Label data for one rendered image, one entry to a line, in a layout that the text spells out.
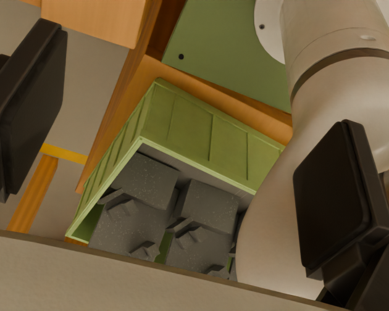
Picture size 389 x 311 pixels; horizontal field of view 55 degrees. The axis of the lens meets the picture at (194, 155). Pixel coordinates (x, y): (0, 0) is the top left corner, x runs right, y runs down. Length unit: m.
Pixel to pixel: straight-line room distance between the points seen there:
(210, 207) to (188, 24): 0.44
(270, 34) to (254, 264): 0.37
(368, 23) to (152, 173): 0.53
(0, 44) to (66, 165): 0.82
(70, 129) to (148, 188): 1.35
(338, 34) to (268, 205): 0.19
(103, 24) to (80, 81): 1.30
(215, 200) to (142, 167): 0.19
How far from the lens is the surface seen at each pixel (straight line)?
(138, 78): 0.76
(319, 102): 0.35
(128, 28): 0.57
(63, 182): 2.52
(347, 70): 0.37
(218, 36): 0.59
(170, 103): 0.71
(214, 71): 0.63
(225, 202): 0.88
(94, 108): 1.96
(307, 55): 0.41
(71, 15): 0.59
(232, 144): 0.74
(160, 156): 0.81
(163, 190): 0.82
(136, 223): 0.86
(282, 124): 0.81
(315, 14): 0.46
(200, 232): 0.85
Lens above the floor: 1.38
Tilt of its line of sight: 42 degrees down
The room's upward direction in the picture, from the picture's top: 173 degrees counter-clockwise
